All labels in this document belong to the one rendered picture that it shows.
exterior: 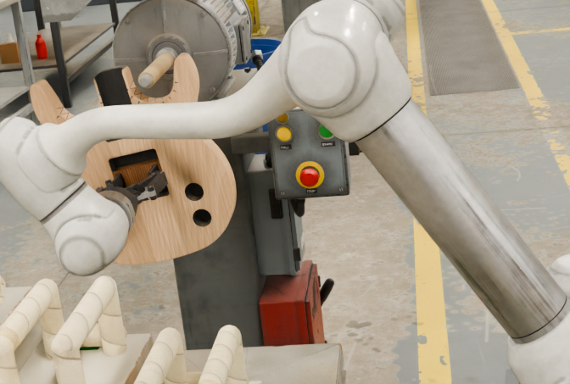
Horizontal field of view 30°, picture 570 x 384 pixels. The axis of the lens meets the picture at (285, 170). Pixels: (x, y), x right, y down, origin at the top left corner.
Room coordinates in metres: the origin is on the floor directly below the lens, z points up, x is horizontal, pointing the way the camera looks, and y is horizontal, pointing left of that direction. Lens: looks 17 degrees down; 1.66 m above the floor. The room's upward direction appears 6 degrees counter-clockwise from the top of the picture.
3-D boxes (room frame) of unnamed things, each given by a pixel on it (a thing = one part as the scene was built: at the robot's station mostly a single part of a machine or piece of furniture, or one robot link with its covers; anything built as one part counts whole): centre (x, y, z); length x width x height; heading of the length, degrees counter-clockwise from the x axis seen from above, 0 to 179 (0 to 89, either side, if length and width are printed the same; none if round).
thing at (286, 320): (2.43, 0.02, 0.49); 0.25 x 0.12 x 0.37; 172
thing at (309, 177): (2.14, -0.05, 0.98); 0.04 x 0.04 x 0.04; 82
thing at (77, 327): (1.23, 0.27, 1.12); 0.20 x 0.03 x 0.03; 171
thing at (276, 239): (2.43, 0.03, 0.93); 0.15 x 0.10 x 0.55; 172
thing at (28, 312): (1.24, 0.35, 1.12); 0.20 x 0.03 x 0.03; 171
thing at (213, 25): (2.39, 0.18, 1.25); 0.41 x 0.27 x 0.26; 172
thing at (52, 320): (1.33, 0.34, 1.07); 0.03 x 0.03 x 0.09
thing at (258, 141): (2.28, 0.02, 1.02); 0.19 x 0.04 x 0.04; 82
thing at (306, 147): (2.27, -0.04, 0.99); 0.24 x 0.21 x 0.26; 172
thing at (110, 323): (1.31, 0.26, 1.07); 0.03 x 0.03 x 0.09
